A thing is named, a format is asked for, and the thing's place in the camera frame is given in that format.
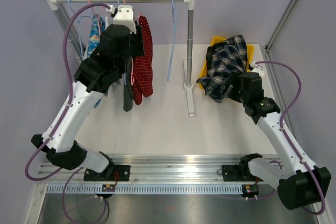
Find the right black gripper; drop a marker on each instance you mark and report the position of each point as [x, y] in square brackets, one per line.
[234, 78]

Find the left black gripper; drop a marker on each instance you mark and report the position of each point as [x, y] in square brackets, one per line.
[138, 49]

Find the pink hanger of red skirt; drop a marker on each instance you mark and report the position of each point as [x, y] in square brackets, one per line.
[131, 54]

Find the plaid skirt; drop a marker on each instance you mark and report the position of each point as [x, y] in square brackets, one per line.
[226, 57]

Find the blue hanger of grey skirt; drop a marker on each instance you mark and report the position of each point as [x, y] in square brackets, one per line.
[119, 1]

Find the red dotted skirt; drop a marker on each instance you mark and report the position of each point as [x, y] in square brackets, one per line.
[142, 67]

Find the white skirt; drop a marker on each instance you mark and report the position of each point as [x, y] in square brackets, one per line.
[108, 20]

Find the blue floral skirt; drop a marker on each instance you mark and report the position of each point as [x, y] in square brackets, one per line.
[97, 27]

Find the dark grey dotted skirt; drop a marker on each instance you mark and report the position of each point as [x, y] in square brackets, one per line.
[128, 95]

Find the blue hanger of plaid skirt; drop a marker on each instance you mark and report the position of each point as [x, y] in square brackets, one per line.
[173, 40]

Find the pink hanger of white skirt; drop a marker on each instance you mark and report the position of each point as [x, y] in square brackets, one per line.
[97, 14]

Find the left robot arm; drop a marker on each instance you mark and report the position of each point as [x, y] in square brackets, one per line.
[91, 82]

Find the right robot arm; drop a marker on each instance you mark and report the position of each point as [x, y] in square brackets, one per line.
[300, 182]

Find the yellow plastic bin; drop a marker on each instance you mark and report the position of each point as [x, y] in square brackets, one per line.
[216, 40]

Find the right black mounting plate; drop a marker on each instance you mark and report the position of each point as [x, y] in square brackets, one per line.
[231, 173]

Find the black mounting plate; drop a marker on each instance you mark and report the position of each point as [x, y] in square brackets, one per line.
[231, 173]
[120, 173]

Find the silver clothes rack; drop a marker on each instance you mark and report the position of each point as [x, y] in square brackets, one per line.
[187, 63]

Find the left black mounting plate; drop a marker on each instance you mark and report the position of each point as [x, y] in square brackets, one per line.
[120, 173]

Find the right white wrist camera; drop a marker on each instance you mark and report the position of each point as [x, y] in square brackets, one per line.
[256, 68]

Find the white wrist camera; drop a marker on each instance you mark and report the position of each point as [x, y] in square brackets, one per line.
[256, 68]
[123, 15]

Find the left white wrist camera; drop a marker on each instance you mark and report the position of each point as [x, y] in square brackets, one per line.
[123, 15]

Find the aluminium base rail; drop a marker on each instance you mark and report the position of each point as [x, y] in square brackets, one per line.
[207, 169]

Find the white slotted cable duct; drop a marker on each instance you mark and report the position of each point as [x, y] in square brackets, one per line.
[148, 189]

